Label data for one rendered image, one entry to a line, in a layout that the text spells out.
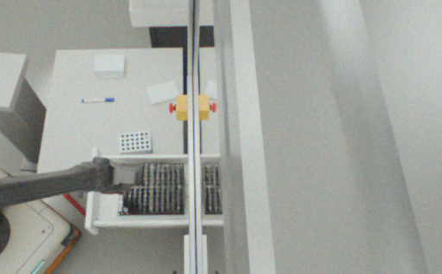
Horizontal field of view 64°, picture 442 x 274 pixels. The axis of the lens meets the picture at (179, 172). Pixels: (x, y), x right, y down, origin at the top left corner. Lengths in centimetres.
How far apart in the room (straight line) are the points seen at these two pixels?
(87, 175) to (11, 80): 98
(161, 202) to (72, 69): 78
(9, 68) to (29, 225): 77
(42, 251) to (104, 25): 175
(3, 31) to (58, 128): 170
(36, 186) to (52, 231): 116
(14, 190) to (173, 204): 60
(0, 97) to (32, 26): 142
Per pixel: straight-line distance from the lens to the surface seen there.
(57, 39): 294
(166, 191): 121
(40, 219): 197
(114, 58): 163
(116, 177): 97
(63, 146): 151
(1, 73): 182
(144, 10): 167
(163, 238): 209
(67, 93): 164
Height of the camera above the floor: 204
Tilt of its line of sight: 68 degrees down
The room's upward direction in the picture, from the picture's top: 3 degrees counter-clockwise
